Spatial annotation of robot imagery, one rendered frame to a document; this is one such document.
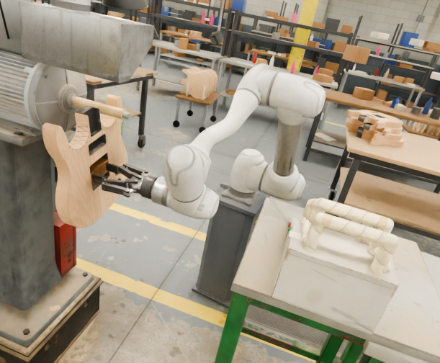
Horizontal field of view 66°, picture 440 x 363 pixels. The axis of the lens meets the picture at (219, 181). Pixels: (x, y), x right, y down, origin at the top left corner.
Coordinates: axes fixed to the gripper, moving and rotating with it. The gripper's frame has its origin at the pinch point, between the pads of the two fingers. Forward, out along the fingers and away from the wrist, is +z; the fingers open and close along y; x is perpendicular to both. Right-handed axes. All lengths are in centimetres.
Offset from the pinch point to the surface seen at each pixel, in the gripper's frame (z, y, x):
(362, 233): -80, -13, 16
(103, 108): 2.1, 7.0, 19.9
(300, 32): 0, 689, -63
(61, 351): 20, -17, -100
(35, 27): 13.2, -3.5, 43.6
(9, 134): 30.0, -5.1, 8.2
